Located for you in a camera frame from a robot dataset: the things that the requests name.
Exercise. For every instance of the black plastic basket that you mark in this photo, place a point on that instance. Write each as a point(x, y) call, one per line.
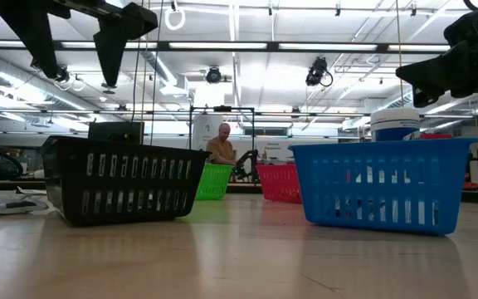
point(118, 178)

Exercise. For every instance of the green plastic basket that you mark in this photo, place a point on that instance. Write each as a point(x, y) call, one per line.
point(213, 180)

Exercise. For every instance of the red plastic basket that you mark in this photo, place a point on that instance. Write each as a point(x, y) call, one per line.
point(278, 182)

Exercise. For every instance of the black background frame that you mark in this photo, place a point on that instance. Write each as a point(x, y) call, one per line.
point(222, 108)

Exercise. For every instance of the black aluminium rig frame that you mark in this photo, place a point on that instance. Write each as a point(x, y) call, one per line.
point(222, 46)

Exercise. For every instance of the black overhead camera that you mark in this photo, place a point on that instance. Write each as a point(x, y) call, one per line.
point(61, 75)
point(317, 70)

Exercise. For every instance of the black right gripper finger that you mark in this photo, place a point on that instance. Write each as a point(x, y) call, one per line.
point(442, 76)

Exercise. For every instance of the blue plastic basket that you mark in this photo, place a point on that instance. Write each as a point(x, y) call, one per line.
point(384, 187)

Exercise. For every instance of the black monitor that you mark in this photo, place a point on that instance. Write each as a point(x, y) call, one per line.
point(116, 133)

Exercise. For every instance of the white cylindrical tank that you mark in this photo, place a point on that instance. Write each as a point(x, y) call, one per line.
point(201, 128)

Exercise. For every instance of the red storage bin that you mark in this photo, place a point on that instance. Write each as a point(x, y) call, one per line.
point(436, 135)

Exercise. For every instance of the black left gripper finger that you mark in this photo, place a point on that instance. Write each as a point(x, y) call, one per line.
point(112, 45)
point(31, 29)

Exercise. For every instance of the person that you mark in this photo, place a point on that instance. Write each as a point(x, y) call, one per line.
point(221, 150)

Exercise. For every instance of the black background robot arm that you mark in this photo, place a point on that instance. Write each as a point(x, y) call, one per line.
point(247, 160)

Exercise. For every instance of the white container with blue band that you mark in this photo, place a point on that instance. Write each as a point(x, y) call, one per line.
point(394, 122)

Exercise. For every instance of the black round ceiling fixture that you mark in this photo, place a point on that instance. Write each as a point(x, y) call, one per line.
point(213, 75)

